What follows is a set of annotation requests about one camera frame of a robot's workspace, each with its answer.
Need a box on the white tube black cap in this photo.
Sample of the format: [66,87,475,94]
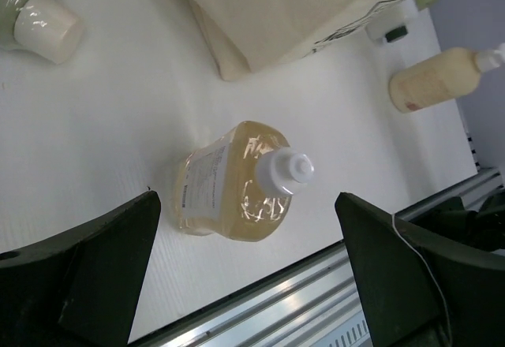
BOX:
[365,0,419,43]

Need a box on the clear amber soap bottle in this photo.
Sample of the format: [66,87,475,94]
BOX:
[173,121,315,242]

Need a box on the cream pump lotion bottle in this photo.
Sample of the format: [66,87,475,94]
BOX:
[388,43,504,113]

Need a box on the cream canvas tote bag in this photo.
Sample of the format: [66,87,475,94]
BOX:
[189,0,402,81]

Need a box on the aluminium mounting rail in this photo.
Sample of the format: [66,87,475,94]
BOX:
[129,168,504,346]

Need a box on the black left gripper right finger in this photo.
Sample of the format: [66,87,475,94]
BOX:
[335,193,504,346]

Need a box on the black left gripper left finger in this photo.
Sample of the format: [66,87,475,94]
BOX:
[1,191,160,346]

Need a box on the pale green lotion tube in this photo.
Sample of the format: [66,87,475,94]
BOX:
[1,0,84,65]

